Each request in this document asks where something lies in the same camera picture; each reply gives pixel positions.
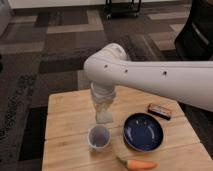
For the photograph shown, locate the small dark red box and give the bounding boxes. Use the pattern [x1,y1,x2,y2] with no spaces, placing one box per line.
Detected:
[148,103,172,120]

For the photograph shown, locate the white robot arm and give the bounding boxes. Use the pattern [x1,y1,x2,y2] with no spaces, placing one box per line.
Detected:
[84,43,213,112]

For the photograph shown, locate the white ceramic cup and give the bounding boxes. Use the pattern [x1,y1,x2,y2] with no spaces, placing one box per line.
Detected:
[87,125,111,151]

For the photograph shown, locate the white sponge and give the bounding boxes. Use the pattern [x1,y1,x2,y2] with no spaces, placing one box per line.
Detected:
[96,110,113,124]

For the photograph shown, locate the black office chair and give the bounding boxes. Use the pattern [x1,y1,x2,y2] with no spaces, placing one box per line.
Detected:
[174,0,213,61]

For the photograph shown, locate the orange carrot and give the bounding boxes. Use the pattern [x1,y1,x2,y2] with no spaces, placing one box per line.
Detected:
[118,158,157,170]

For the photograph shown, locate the dark blue plate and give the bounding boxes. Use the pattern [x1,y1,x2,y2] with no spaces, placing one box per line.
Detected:
[123,113,164,152]

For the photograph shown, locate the black rolling cart base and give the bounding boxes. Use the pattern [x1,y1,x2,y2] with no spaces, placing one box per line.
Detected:
[104,0,142,19]

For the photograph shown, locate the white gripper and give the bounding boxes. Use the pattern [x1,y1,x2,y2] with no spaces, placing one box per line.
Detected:
[90,83,116,113]

